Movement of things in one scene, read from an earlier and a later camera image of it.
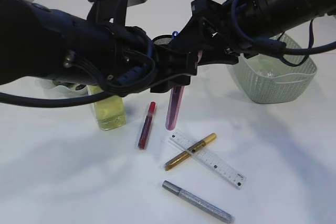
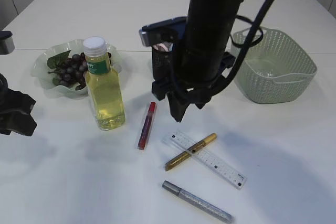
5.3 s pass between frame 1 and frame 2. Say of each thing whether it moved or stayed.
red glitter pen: stayed
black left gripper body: moved
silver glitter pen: stayed
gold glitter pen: stayed
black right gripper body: moved
